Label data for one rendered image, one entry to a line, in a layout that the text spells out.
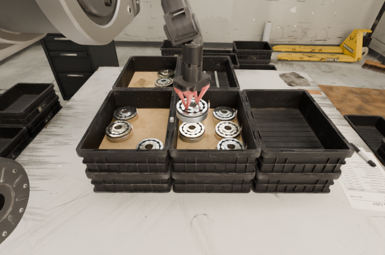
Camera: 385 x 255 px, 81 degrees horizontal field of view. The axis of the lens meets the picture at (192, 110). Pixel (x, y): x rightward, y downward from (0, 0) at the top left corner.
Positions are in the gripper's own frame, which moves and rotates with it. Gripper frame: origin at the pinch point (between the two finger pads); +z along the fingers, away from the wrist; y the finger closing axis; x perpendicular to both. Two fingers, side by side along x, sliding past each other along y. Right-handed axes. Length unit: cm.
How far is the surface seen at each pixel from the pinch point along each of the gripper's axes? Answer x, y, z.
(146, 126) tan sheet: -24.0, 3.4, 22.7
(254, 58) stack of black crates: -71, -167, 56
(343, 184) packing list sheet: 46, -38, 34
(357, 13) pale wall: -42, -422, 45
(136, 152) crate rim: -5.3, 19.4, 12.5
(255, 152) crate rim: 21.5, -7.4, 11.9
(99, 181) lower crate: -17.2, 29.8, 29.1
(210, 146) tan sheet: 3.4, -7.3, 22.2
